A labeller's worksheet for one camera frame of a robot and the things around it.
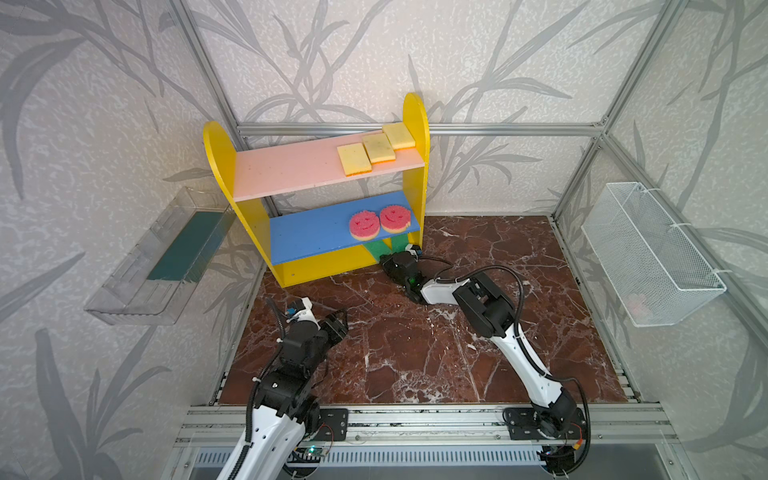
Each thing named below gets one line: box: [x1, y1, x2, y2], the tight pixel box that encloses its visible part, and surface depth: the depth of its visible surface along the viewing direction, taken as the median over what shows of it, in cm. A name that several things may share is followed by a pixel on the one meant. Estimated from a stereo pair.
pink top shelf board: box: [233, 130, 425, 203], surface depth 78 cm
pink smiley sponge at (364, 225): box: [349, 210, 380, 241], surface depth 96 cm
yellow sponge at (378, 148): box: [362, 132, 396, 164], surface depth 80 cm
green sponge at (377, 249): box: [363, 239, 392, 263], surface depth 107 cm
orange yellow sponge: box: [337, 142, 372, 177], surface depth 77 cm
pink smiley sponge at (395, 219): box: [379, 205, 411, 234], surface depth 98 cm
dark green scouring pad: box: [147, 211, 226, 283], surface depth 67 cm
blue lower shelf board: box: [270, 191, 420, 266], surface depth 97 cm
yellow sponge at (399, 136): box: [382, 123, 416, 151], surface depth 84 cm
